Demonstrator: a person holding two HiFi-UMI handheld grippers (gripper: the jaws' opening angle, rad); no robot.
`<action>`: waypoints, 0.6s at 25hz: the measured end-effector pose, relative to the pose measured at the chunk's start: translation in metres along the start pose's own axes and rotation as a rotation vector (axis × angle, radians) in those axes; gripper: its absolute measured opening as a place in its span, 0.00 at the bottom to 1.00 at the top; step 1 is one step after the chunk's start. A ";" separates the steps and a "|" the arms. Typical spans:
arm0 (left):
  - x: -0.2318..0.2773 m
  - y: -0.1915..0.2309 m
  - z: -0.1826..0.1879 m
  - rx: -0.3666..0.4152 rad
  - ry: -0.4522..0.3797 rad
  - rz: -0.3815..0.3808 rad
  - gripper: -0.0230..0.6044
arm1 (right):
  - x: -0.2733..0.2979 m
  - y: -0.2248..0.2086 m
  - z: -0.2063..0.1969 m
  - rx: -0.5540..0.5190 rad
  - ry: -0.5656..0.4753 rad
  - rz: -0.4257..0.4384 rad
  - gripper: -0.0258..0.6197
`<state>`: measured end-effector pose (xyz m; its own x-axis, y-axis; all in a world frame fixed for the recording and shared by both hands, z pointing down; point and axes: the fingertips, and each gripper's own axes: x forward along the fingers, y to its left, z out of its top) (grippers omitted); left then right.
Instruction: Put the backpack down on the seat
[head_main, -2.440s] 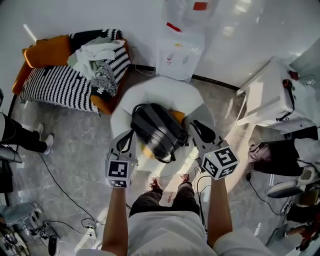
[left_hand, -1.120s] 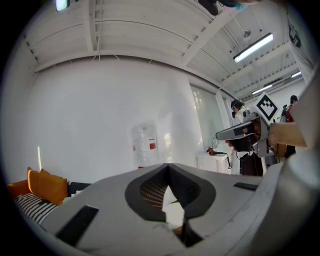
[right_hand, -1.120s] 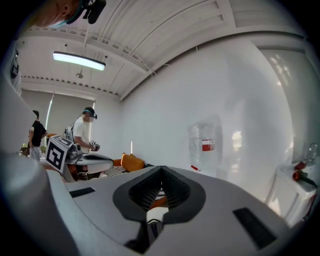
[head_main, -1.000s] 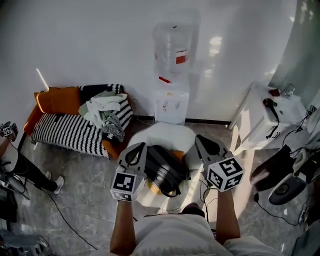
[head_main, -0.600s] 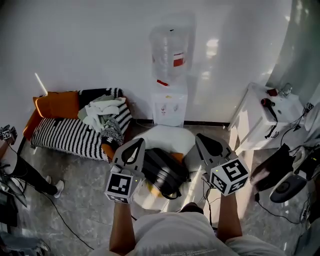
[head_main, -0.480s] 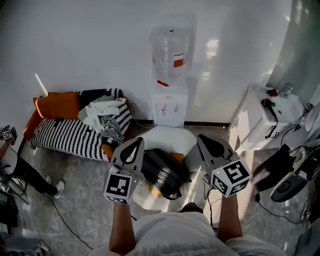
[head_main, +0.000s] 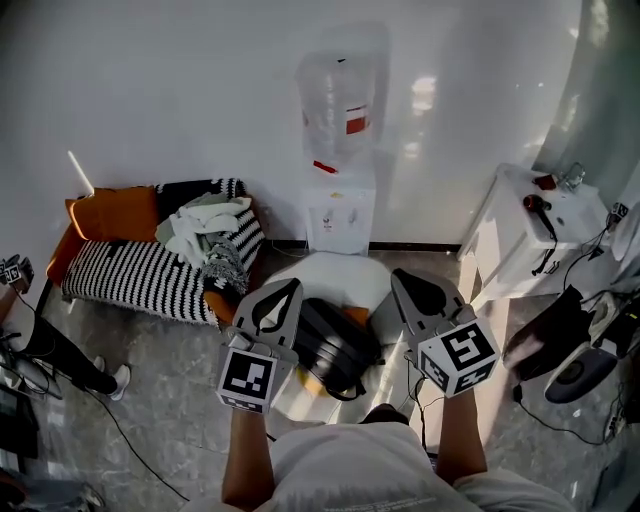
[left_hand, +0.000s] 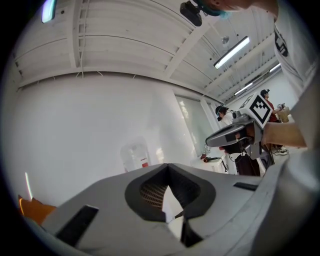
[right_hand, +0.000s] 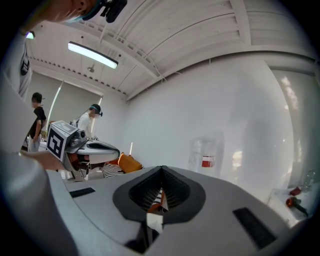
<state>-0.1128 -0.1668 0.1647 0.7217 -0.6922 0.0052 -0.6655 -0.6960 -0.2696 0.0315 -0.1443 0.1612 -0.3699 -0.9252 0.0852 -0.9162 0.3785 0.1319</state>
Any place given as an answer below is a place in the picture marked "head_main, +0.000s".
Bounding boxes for person's left forearm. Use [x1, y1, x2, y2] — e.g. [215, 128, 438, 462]
[222, 407, 276, 506]

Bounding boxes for chrome faucet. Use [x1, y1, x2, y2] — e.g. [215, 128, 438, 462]
[557, 162, 587, 194]

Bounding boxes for person's white shirt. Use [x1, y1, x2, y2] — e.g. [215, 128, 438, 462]
[179, 422, 576, 512]

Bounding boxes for white round armchair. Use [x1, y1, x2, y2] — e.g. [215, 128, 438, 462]
[259, 251, 416, 426]

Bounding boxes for grey fringed throw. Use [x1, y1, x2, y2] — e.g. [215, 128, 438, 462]
[199, 237, 251, 296]

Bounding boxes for dark backpack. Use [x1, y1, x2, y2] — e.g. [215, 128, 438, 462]
[294, 298, 384, 401]

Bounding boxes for greenish glass panel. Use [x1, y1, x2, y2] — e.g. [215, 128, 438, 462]
[529, 0, 640, 211]

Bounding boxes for pile of white clothes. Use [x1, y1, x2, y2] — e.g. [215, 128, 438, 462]
[155, 193, 254, 266]

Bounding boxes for orange sofa with striped blanket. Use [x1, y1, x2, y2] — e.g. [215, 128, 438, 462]
[60, 178, 266, 325]

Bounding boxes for orange couch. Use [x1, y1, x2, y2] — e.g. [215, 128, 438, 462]
[45, 178, 269, 331]

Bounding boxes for white cabinet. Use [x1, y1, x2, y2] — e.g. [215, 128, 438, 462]
[457, 162, 614, 301]

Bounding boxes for yellow seat cushion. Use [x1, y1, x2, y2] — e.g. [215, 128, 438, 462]
[295, 369, 329, 397]

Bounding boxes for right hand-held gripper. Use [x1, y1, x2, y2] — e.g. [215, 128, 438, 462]
[390, 268, 501, 400]

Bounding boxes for person's dark trousers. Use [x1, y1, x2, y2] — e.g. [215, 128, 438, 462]
[362, 403, 411, 426]

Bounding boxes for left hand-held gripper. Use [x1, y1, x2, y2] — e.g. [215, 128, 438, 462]
[217, 278, 305, 414]

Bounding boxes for black hair dryer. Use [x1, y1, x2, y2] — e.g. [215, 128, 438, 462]
[523, 195, 560, 276]

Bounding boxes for black floor cable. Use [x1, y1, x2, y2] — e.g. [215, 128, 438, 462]
[29, 309, 191, 503]
[510, 382, 626, 447]

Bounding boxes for large orange pillow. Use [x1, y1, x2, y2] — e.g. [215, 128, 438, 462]
[64, 185, 161, 245]

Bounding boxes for black box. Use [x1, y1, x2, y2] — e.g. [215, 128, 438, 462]
[0, 384, 39, 461]

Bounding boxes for person's right forearm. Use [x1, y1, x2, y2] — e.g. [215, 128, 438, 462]
[434, 389, 489, 486]

